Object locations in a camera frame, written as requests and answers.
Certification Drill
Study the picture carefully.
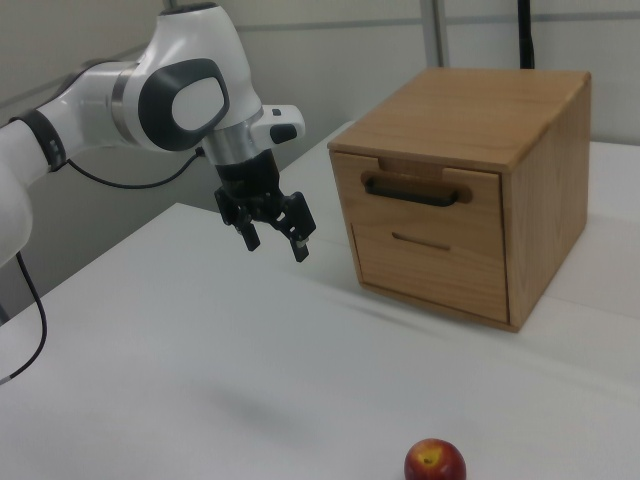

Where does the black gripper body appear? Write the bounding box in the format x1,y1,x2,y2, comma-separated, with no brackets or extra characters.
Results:
214,151,282,201

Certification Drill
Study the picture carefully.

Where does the wooden drawer with black handle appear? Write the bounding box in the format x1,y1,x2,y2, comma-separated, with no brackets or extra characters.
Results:
330,151,505,264

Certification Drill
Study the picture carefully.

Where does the red apple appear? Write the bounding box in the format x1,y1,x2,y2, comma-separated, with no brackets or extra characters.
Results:
403,438,468,480

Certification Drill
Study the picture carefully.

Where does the wooden drawer with slot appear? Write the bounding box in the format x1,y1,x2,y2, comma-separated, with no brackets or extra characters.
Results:
351,222,511,324

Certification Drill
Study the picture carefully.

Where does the wooden chest of drawers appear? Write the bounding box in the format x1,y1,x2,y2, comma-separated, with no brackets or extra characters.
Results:
327,67,592,335

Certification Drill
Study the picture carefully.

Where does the black pole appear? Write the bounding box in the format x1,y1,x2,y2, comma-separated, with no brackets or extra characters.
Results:
516,0,537,70

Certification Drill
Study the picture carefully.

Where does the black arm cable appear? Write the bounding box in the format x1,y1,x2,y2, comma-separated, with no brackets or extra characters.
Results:
0,147,206,385

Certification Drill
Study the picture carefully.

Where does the grey partition post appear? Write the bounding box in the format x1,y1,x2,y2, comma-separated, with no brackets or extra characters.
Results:
429,0,450,69

